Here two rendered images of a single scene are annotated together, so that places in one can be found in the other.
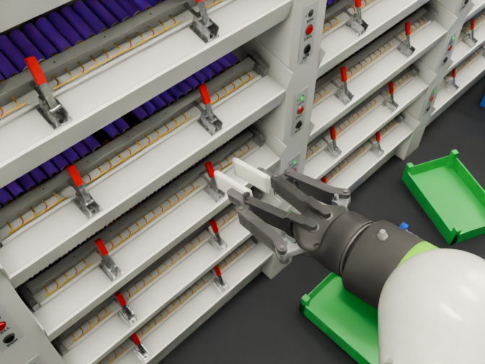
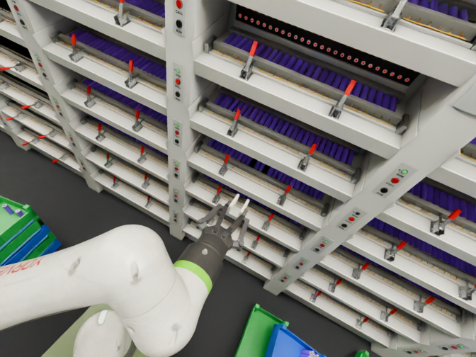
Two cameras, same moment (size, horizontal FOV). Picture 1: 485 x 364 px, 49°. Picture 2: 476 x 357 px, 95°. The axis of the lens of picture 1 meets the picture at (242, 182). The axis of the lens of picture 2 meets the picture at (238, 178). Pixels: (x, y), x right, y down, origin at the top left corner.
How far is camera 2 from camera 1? 0.40 m
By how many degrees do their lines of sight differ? 37
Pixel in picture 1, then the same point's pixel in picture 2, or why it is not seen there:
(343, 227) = (210, 238)
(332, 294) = (268, 323)
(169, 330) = not seen: hidden behind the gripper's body
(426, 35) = (443, 320)
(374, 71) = (387, 289)
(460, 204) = not seen: outside the picture
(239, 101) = (300, 209)
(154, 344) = not seen: hidden behind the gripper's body
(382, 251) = (195, 253)
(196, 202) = (257, 220)
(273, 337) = (235, 297)
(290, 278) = (267, 297)
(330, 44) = (365, 244)
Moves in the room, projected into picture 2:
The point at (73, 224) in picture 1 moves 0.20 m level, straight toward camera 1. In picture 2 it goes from (213, 169) to (174, 193)
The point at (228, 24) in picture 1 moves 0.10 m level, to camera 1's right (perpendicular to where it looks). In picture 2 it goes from (313, 173) to (331, 197)
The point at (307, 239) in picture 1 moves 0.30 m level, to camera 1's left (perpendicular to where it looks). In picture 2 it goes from (207, 230) to (183, 149)
